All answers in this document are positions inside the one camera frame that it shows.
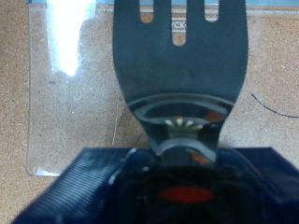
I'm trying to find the glass oven door grey handle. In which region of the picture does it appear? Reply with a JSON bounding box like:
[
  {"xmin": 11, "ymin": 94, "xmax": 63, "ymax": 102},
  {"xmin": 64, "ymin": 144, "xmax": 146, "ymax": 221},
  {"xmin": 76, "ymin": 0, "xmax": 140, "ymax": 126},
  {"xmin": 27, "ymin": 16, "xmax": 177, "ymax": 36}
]
[{"xmin": 26, "ymin": 0, "xmax": 299, "ymax": 177}]

